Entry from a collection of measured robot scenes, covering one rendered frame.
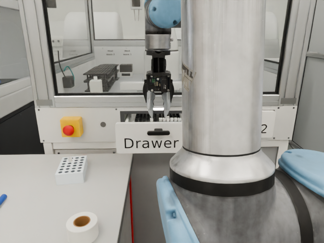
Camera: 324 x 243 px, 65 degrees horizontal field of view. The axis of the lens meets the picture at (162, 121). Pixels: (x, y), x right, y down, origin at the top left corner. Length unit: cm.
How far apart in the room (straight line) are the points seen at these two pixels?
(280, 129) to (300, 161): 80
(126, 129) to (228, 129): 65
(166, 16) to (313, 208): 48
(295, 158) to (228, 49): 17
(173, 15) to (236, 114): 41
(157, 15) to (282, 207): 47
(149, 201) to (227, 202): 95
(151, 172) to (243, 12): 93
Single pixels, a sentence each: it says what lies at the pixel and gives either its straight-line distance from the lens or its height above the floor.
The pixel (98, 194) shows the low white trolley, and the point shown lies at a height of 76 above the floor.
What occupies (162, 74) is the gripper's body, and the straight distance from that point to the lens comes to 74.
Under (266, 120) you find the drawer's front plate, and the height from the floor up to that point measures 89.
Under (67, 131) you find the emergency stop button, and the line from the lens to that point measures 100.
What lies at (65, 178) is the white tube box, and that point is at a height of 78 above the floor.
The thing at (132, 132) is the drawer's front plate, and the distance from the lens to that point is 87.
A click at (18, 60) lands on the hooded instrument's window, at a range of 178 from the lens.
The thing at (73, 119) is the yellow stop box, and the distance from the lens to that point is 101.
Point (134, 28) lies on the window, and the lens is 98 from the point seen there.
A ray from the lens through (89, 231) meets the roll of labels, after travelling 64.
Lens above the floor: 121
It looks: 19 degrees down
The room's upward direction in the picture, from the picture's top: straight up
